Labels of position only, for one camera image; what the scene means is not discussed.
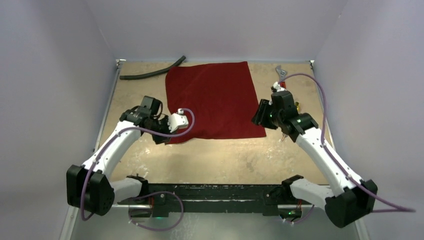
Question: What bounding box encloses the dark red cloth napkin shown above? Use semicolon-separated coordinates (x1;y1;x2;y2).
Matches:
165;61;266;144

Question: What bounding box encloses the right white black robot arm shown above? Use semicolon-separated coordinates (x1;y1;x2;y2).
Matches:
251;90;378;228

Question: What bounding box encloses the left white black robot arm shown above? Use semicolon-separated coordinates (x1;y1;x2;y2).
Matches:
66;96;188;216

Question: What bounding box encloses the black foam tube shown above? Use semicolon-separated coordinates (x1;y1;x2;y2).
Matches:
119;55;187;81

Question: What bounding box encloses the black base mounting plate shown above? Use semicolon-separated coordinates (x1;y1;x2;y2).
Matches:
119;183;309;220

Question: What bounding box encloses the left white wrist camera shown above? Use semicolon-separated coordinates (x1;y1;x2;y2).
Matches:
167;108;189;133

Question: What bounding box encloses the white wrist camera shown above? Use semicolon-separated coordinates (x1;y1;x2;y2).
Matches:
167;108;189;133
270;81;287;94

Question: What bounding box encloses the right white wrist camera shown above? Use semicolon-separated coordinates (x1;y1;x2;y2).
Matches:
270;81;287;94

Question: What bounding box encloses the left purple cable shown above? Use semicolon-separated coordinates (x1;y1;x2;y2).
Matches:
80;108;196;232

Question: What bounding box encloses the purple cable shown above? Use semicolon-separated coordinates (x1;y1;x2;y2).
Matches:
277;72;417;226
80;108;196;232

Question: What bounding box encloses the adjustable wrench red handle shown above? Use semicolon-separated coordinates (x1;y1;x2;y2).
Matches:
275;65;288;88

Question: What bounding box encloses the aluminium rail frame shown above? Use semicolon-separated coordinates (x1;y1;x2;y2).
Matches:
58;59;370;240

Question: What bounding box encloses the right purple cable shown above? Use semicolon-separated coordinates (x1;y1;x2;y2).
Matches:
277;72;417;226

